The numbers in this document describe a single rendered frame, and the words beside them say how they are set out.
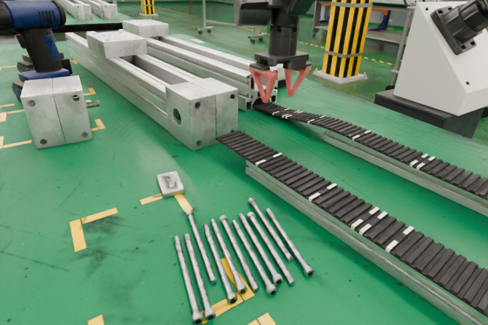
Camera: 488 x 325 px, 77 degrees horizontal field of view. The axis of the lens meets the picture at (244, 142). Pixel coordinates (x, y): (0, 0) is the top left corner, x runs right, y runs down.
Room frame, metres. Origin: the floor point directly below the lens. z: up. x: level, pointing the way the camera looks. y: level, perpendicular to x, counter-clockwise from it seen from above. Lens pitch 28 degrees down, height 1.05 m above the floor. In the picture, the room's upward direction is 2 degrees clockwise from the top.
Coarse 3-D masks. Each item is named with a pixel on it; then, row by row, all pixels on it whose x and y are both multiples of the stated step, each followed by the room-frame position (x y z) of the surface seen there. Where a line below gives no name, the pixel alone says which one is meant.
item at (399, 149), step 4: (400, 144) 0.45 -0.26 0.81; (392, 148) 0.44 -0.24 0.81; (396, 148) 0.44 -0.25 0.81; (400, 148) 0.44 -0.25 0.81; (404, 148) 0.44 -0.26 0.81; (408, 148) 0.44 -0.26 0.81; (384, 152) 0.42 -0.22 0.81; (388, 152) 0.42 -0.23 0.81; (392, 152) 0.43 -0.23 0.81; (396, 152) 0.42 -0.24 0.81; (400, 152) 0.42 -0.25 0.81; (404, 152) 0.43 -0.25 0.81; (388, 156) 0.42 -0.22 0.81; (392, 156) 0.41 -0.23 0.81; (396, 156) 0.42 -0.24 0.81
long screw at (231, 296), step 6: (204, 228) 0.28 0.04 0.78; (210, 234) 0.27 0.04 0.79; (210, 240) 0.26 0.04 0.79; (210, 246) 0.25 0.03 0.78; (216, 252) 0.24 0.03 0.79; (216, 258) 0.23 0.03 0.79; (216, 264) 0.23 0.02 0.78; (222, 270) 0.22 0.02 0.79; (222, 276) 0.21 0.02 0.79; (228, 282) 0.20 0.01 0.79; (228, 288) 0.20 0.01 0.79; (228, 294) 0.19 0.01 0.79; (234, 294) 0.19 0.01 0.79; (228, 300) 0.18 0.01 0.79; (234, 300) 0.18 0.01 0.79
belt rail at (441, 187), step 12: (336, 144) 0.50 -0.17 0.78; (348, 144) 0.49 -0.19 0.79; (360, 144) 0.47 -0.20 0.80; (360, 156) 0.46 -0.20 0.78; (372, 156) 0.45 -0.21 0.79; (384, 156) 0.43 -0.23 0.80; (384, 168) 0.43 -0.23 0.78; (396, 168) 0.42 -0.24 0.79; (408, 168) 0.40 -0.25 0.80; (420, 180) 0.39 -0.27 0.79; (432, 180) 0.38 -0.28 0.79; (444, 192) 0.36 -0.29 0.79; (456, 192) 0.36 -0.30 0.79; (468, 192) 0.34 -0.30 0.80; (468, 204) 0.34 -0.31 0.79; (480, 204) 0.33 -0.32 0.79
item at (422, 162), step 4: (420, 156) 0.42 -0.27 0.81; (424, 156) 0.41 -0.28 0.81; (428, 156) 0.42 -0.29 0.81; (432, 156) 0.42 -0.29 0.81; (416, 160) 0.40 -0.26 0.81; (420, 160) 0.40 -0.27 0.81; (424, 160) 0.41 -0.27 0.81; (428, 160) 0.40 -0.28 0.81; (432, 160) 0.40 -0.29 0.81; (408, 164) 0.39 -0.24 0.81; (412, 164) 0.39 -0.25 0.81; (416, 164) 0.39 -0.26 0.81; (420, 164) 0.39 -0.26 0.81; (424, 164) 0.39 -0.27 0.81; (428, 164) 0.40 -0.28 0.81; (416, 168) 0.38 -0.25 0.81; (420, 168) 0.38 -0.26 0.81
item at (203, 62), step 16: (160, 48) 0.99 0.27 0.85; (176, 48) 0.94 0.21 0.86; (192, 48) 0.98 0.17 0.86; (208, 48) 0.95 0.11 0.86; (176, 64) 0.91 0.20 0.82; (192, 64) 0.84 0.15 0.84; (208, 64) 0.78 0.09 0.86; (224, 64) 0.76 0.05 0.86; (240, 64) 0.79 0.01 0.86; (224, 80) 0.72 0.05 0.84; (240, 80) 0.68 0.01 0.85; (240, 96) 0.67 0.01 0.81; (256, 96) 0.68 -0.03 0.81; (272, 96) 0.73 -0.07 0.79
